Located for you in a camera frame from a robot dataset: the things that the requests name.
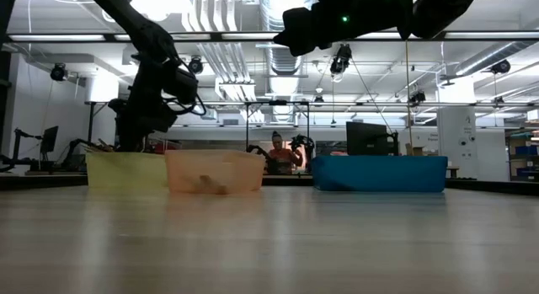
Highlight black computer monitor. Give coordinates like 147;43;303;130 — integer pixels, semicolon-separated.
345;120;400;157

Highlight orange translucent plastic bin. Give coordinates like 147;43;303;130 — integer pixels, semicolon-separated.
164;149;267;196

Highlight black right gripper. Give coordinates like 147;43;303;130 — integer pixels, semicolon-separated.
272;0;416;57

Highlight black background rack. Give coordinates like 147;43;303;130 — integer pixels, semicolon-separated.
83;99;312;152

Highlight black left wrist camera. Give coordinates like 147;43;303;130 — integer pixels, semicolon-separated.
162;65;207;116

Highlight black ceiling spotlight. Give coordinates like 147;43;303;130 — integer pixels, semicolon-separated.
490;59;512;75
330;43;353;83
49;62;68;83
188;56;205;75

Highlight blue plastic bin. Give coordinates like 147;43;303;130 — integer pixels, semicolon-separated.
310;154;450;193

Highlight cardboard box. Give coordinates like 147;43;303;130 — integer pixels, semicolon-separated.
404;142;426;157

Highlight black overhead beam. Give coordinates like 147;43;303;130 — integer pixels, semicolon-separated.
0;30;539;44

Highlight small black monitor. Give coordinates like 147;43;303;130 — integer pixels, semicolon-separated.
40;125;60;155

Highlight red storage bins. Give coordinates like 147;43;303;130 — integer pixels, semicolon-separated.
146;138;183;155

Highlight storage shelving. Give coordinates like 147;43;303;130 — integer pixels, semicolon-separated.
504;131;539;182

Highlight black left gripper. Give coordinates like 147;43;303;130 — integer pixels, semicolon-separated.
107;57;180;154

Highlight yellow translucent plastic bin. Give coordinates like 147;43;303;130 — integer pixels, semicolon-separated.
85;151;169;190

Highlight silver ceiling duct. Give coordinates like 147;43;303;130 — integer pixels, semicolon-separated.
257;0;318;76

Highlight silver spoon light-blue handle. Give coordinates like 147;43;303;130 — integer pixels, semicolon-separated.
196;174;231;196

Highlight person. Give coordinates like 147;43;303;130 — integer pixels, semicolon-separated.
265;131;305;176

